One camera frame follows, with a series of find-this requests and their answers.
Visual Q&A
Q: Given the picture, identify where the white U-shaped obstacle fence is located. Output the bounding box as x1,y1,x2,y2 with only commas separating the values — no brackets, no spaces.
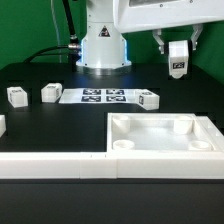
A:
0,115,224,180

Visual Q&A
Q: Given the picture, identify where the grey thin cable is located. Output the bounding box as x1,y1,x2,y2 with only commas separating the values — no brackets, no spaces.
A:
50,0,63,64

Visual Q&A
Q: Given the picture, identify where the white square table top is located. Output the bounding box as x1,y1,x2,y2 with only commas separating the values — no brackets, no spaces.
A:
107,113,224,153

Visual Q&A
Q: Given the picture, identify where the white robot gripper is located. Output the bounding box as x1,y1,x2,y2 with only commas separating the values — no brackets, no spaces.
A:
113,0,224,54

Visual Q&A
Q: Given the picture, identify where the white sheet with tag markers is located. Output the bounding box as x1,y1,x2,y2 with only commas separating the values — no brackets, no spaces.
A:
59,88,135,104

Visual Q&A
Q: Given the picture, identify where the black cable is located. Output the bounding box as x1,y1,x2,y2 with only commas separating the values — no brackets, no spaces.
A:
22,0,82,64

